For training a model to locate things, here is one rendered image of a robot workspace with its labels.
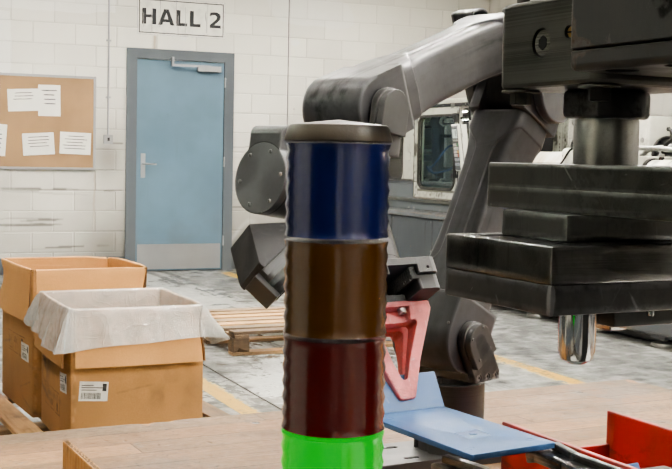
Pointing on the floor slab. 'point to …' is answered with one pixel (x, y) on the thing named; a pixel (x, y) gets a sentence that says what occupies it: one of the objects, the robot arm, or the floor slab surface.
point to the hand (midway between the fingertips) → (402, 391)
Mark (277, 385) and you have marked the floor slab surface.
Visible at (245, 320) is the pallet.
